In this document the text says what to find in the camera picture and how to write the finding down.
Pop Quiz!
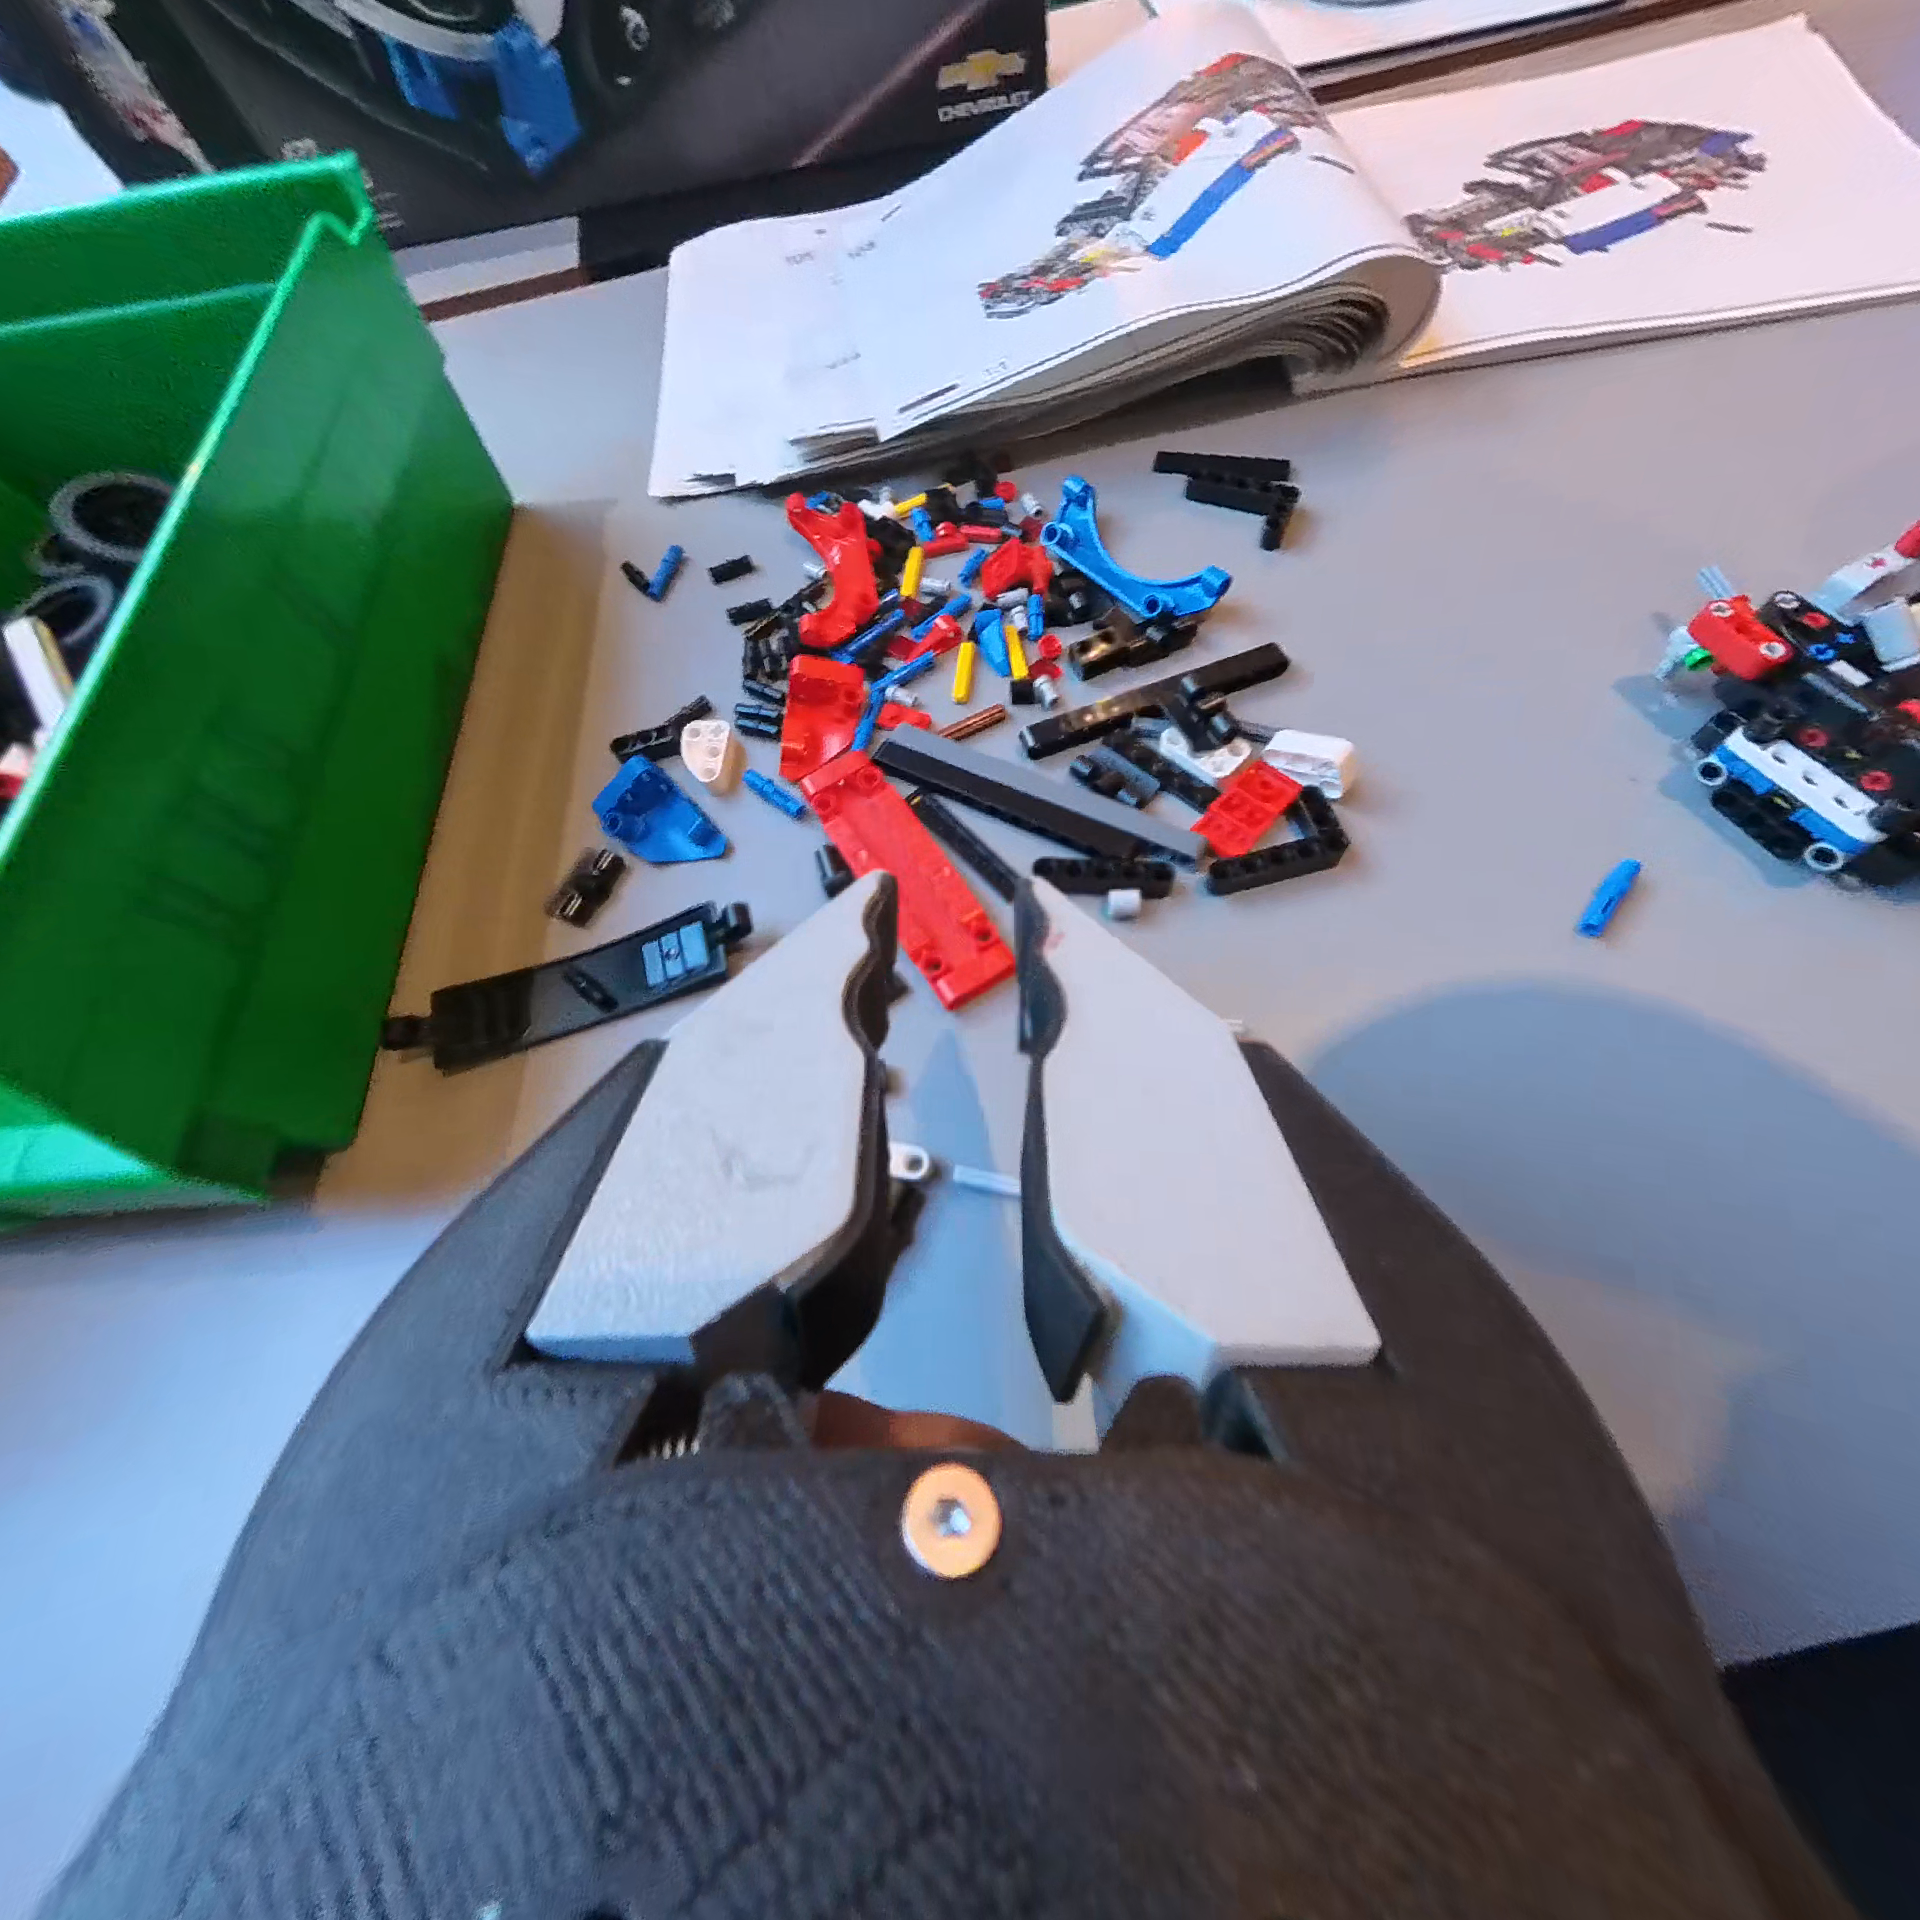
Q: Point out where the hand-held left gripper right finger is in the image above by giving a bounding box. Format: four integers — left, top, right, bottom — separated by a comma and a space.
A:
1018, 882, 1380, 1403

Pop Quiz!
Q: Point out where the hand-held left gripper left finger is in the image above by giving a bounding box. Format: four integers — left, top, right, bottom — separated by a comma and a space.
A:
526, 872, 900, 1392

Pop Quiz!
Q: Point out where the pile of toy bricks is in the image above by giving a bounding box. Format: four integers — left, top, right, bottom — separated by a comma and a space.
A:
385, 444, 1358, 1202

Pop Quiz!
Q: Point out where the toy brick car model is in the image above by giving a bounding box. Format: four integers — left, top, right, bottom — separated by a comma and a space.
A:
1656, 517, 1920, 901

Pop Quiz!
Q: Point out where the grey desk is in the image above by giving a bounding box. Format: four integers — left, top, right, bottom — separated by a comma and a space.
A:
0, 0, 1920, 1920

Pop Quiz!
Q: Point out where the brown cardboard sheet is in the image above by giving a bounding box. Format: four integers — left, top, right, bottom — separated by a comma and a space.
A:
315, 502, 622, 1202

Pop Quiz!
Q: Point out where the green storage bin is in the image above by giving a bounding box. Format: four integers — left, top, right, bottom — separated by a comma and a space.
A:
0, 149, 518, 1221

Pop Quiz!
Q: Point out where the blue wishbone brick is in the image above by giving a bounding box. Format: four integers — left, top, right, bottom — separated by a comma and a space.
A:
1042, 477, 1238, 618

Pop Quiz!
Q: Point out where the black angled brick beam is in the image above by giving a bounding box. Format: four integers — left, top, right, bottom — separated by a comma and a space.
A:
1184, 475, 1303, 554

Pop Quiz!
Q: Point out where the black toy tire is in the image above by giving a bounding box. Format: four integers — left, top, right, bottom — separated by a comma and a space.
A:
20, 575, 119, 652
44, 471, 178, 568

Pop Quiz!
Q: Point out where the open instruction booklet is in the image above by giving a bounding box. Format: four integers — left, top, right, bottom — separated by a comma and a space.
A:
647, 0, 1920, 502

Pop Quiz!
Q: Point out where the toy car set box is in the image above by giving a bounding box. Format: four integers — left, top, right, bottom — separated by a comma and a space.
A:
151, 0, 1050, 248

